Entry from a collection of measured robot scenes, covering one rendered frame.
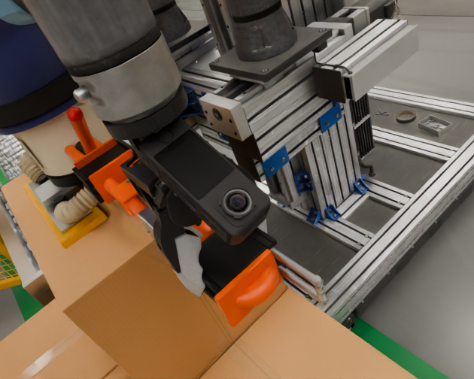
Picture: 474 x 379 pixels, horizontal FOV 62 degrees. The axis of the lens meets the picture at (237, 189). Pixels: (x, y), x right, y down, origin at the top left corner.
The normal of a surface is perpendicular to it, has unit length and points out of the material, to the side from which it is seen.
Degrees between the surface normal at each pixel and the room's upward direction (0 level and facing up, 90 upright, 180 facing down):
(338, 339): 0
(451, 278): 0
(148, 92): 90
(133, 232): 0
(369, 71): 90
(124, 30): 90
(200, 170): 34
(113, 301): 90
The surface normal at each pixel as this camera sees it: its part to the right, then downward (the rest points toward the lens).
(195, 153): 0.08, -0.43
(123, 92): 0.14, 0.60
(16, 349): -0.32, -0.73
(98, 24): 0.34, 0.52
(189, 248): 0.61, 0.34
